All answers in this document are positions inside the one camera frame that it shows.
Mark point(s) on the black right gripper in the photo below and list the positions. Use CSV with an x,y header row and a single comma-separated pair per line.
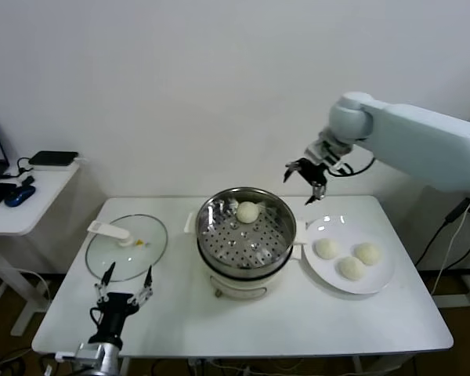
x,y
312,171

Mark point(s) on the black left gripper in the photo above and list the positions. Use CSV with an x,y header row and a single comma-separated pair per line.
x,y
115,307

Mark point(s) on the white steamed baozi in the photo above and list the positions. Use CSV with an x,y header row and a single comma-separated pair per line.
x,y
327,248
246,212
367,254
351,268

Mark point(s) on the blue computer mouse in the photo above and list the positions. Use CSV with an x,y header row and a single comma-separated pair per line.
x,y
19,196

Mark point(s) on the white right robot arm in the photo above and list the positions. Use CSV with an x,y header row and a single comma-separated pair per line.
x,y
415,137

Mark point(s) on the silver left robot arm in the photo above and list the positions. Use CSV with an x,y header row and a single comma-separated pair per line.
x,y
102,360

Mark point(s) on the perforated steel steamer basket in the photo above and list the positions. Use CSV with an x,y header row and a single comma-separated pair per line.
x,y
276,231

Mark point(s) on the white electric pot base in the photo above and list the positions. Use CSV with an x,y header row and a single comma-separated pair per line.
x,y
239,286

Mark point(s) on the white side desk with laptop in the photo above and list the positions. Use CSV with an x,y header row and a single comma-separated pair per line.
x,y
35,211

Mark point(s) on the white round plate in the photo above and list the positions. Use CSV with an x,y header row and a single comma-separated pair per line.
x,y
384,274

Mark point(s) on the small black usb dongle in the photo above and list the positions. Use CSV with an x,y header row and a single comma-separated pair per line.
x,y
27,181

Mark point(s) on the black flat hard drive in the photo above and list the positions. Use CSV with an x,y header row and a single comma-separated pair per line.
x,y
53,158

